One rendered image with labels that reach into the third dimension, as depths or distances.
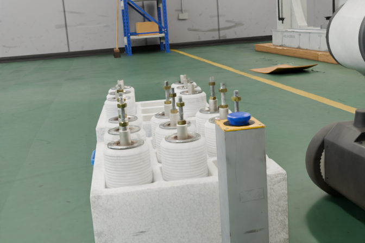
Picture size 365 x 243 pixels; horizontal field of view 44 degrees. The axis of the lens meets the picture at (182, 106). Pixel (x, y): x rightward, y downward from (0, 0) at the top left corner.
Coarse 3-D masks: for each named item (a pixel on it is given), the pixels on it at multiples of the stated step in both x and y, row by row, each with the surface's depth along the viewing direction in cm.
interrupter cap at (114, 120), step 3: (114, 117) 117; (117, 117) 117; (129, 117) 117; (132, 117) 116; (135, 117) 116; (108, 120) 114; (111, 120) 114; (114, 120) 114; (117, 120) 115; (129, 120) 112; (132, 120) 113; (114, 123) 112; (117, 123) 112
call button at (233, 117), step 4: (232, 112) 78; (236, 112) 78; (240, 112) 78; (244, 112) 77; (228, 116) 76; (232, 116) 75; (236, 116) 75; (240, 116) 75; (244, 116) 75; (248, 116) 75; (232, 120) 75; (236, 120) 75; (240, 120) 75; (244, 120) 75; (236, 124) 76; (240, 124) 75
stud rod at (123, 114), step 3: (120, 99) 90; (123, 99) 90; (120, 102) 90; (123, 102) 90; (120, 108) 91; (123, 108) 91; (120, 111) 91; (123, 111) 91; (123, 114) 91; (123, 117) 91; (123, 120) 91; (126, 126) 91; (123, 129) 91; (126, 129) 92
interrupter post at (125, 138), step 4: (120, 132) 91; (124, 132) 91; (128, 132) 91; (120, 136) 91; (124, 136) 91; (128, 136) 91; (120, 140) 92; (124, 140) 91; (128, 140) 91; (124, 144) 91; (128, 144) 91
